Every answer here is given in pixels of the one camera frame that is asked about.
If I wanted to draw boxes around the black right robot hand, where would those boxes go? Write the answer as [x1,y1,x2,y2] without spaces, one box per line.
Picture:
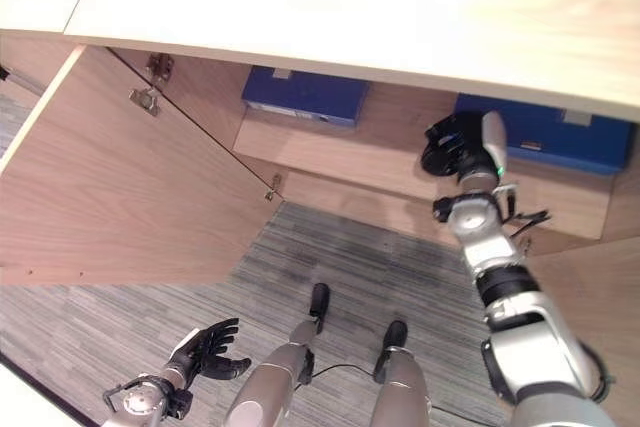
[419,110,509,181]

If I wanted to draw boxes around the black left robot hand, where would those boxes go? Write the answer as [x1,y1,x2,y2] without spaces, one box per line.
[164,317,253,381]

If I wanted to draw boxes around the wooden office cabinet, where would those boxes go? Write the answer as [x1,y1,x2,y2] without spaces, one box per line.
[63,0,640,254]

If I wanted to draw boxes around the blue file folder box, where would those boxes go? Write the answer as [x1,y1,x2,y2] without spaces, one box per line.
[241,65,372,129]
[452,92,638,176]

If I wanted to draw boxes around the wooden cabinet door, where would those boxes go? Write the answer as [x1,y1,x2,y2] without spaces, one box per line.
[0,44,285,286]
[519,234,640,373]

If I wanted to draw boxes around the silver left robot leg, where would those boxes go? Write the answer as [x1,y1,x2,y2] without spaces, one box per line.
[223,282,332,427]

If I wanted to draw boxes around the silver robot leg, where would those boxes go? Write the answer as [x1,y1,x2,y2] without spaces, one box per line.
[368,319,432,427]
[223,282,332,427]

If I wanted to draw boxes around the metal door hinge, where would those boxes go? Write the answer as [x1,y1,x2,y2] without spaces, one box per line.
[263,172,284,202]
[128,87,162,117]

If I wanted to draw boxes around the silver right robot leg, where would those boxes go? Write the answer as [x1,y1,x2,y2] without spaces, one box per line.
[368,319,432,427]

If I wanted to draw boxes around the metal hinge mounting plate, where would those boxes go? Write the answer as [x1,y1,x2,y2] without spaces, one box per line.
[145,53,174,82]

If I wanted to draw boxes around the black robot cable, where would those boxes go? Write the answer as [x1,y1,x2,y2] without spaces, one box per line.
[293,363,377,392]

